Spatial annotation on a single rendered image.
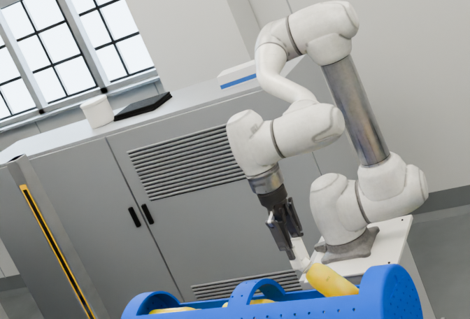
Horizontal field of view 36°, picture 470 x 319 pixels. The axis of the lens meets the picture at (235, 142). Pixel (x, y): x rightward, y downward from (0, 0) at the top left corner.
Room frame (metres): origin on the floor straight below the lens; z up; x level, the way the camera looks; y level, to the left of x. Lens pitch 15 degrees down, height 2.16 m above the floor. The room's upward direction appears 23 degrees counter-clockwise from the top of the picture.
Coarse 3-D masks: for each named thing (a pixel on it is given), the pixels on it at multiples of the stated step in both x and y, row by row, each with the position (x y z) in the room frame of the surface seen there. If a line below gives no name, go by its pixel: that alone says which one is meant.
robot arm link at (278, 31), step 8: (288, 16) 2.27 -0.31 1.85; (272, 24) 2.29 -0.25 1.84; (280, 24) 2.25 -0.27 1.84; (288, 24) 2.23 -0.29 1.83; (264, 32) 2.27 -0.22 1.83; (272, 32) 2.24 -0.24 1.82; (280, 32) 2.23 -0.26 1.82; (288, 32) 2.22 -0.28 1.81; (264, 40) 2.23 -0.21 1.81; (272, 40) 2.22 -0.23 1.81; (280, 40) 2.22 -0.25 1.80; (288, 40) 2.22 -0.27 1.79; (256, 48) 2.24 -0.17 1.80; (288, 48) 2.22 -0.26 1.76; (296, 48) 2.22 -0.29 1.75; (288, 56) 2.24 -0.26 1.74; (296, 56) 2.25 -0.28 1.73
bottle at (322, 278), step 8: (312, 264) 1.78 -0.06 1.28; (320, 264) 1.78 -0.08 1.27; (304, 272) 1.78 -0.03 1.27; (312, 272) 1.76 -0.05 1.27; (320, 272) 1.75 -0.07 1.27; (328, 272) 1.75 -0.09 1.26; (312, 280) 1.76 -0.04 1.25; (320, 280) 1.74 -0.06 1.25; (328, 280) 1.74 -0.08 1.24; (336, 280) 1.74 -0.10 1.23; (344, 280) 1.75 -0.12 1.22; (320, 288) 1.74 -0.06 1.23; (328, 288) 1.74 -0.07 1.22; (336, 288) 1.73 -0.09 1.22; (344, 288) 1.73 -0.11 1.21; (352, 288) 1.73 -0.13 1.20; (328, 296) 1.74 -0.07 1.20; (336, 296) 1.73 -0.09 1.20
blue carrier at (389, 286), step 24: (384, 264) 1.74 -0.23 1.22; (240, 288) 1.92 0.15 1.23; (264, 288) 2.01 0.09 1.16; (360, 288) 1.67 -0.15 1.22; (384, 288) 1.64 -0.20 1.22; (408, 288) 1.75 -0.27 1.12; (144, 312) 2.17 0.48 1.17; (192, 312) 1.94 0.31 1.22; (216, 312) 1.89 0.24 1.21; (240, 312) 1.84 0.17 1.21; (264, 312) 1.79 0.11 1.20; (288, 312) 1.74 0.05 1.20; (312, 312) 1.70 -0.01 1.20; (336, 312) 1.66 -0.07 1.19; (360, 312) 1.62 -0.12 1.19; (384, 312) 1.59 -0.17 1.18; (408, 312) 1.70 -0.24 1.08
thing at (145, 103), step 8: (160, 96) 4.00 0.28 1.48; (168, 96) 4.00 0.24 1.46; (136, 104) 4.05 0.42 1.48; (144, 104) 3.95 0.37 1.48; (152, 104) 3.87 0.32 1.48; (160, 104) 3.92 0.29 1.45; (120, 112) 4.03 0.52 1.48; (128, 112) 3.95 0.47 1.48; (136, 112) 3.94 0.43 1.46; (144, 112) 3.90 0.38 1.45
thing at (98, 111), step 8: (104, 96) 4.10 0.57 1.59; (88, 104) 4.05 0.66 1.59; (96, 104) 4.06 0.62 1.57; (104, 104) 4.08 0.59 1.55; (88, 112) 4.06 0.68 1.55; (96, 112) 4.05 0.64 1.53; (104, 112) 4.06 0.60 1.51; (112, 112) 4.11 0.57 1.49; (88, 120) 4.09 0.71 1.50; (96, 120) 4.05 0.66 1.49; (104, 120) 4.05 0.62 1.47; (112, 120) 4.08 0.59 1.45
